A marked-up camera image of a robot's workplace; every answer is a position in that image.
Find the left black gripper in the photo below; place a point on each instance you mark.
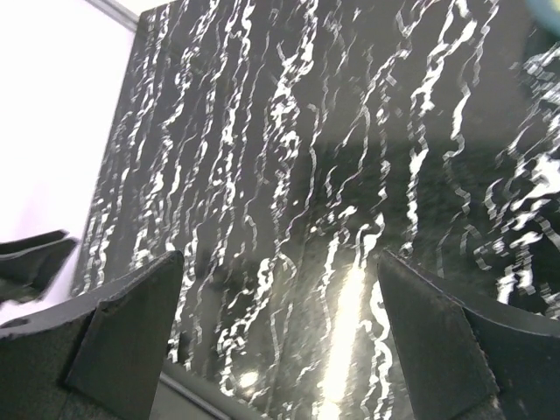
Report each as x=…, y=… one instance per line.
x=29, y=265

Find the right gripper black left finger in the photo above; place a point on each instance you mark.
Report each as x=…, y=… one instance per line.
x=95, y=356

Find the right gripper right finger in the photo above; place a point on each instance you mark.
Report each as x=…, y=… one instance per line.
x=465, y=355

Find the blue transparent plastic bin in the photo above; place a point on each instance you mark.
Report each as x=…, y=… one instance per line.
x=546, y=14

